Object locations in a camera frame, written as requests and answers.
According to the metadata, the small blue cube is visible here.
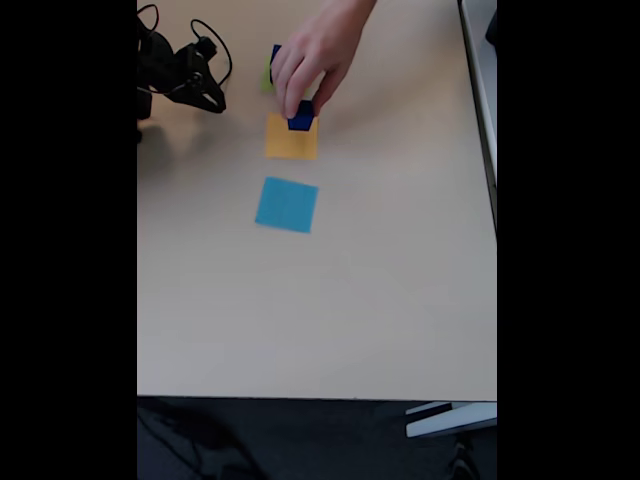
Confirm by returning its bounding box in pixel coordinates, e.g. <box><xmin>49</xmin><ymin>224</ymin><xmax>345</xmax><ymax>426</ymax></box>
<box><xmin>287</xmin><ymin>99</ymin><xmax>316</xmax><ymax>133</ymax></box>

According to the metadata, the green paper square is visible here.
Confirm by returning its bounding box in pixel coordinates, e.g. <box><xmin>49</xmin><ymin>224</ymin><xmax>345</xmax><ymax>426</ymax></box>
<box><xmin>259</xmin><ymin>54</ymin><xmax>314</xmax><ymax>97</ymax></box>

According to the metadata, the orange paper square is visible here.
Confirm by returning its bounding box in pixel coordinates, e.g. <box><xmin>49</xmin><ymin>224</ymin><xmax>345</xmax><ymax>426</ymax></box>
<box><xmin>264</xmin><ymin>111</ymin><xmax>320</xmax><ymax>162</ymax></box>

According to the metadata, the light blue paper square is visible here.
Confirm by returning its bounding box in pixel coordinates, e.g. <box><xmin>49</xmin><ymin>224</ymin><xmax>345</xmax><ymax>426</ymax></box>
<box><xmin>254</xmin><ymin>175</ymin><xmax>320</xmax><ymax>235</ymax></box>

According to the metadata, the person's hand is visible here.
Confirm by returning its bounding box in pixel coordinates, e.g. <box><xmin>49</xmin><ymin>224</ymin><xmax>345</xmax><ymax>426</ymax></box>
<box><xmin>269</xmin><ymin>0</ymin><xmax>379</xmax><ymax>120</ymax></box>

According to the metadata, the large blue cube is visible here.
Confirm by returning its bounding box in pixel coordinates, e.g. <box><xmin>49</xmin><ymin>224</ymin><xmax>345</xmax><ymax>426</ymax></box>
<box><xmin>268</xmin><ymin>43</ymin><xmax>284</xmax><ymax>85</ymax></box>

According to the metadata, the white side table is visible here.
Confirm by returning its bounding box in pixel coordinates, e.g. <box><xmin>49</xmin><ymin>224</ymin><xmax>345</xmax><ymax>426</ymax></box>
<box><xmin>457</xmin><ymin>0</ymin><xmax>498</xmax><ymax>236</ymax></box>

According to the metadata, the white table leg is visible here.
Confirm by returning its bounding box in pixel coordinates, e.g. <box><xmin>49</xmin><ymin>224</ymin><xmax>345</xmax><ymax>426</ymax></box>
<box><xmin>404</xmin><ymin>401</ymin><xmax>498</xmax><ymax>440</ymax></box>

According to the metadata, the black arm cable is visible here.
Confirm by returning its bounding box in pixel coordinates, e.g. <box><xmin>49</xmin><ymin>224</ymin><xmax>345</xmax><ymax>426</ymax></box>
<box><xmin>136</xmin><ymin>3</ymin><xmax>161</xmax><ymax>36</ymax></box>

